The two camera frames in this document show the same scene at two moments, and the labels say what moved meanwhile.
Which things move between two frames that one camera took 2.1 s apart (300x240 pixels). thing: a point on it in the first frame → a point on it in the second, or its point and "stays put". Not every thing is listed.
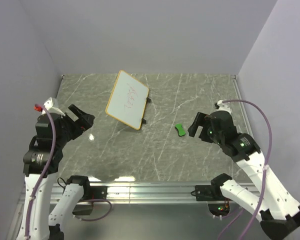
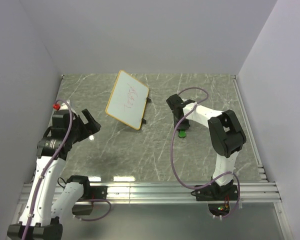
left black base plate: (98, 192) stays put
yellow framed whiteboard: (127, 100) stays put
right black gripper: (200, 119) → (185, 126)
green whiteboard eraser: (181, 131) stays put
